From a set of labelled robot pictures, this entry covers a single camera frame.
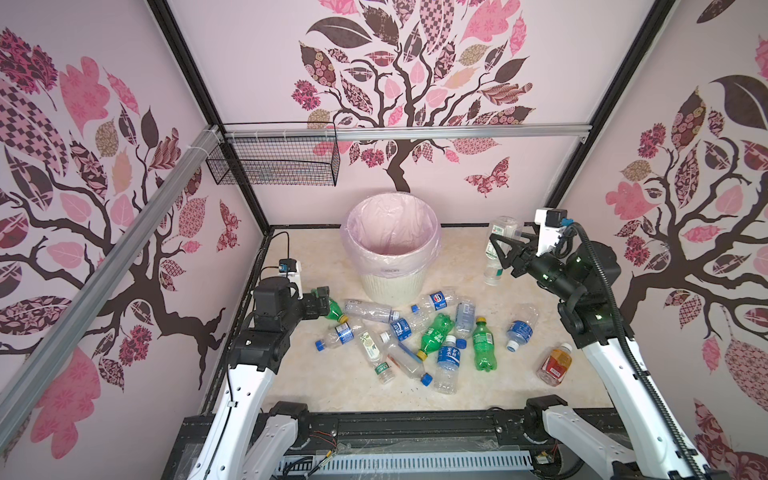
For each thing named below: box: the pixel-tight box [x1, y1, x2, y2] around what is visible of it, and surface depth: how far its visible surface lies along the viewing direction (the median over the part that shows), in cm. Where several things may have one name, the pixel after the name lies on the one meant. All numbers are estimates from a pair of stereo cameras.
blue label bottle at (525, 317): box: [506, 303, 540, 353], surface depth 87 cm
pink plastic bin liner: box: [341, 192, 443, 277], surface depth 91 cm
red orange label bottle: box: [536, 342, 573, 387], surface depth 80 cm
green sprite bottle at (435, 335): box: [417, 313, 455, 362], surface depth 87 cm
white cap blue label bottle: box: [434, 335, 461, 395], surface depth 83 cm
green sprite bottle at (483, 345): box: [472, 317, 497, 372], surface depth 86 cm
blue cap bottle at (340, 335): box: [315, 322, 355, 352], surface depth 87 cm
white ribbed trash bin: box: [360, 270, 427, 308], surface depth 92 cm
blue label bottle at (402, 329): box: [379, 312, 433, 344], surface depth 88 cm
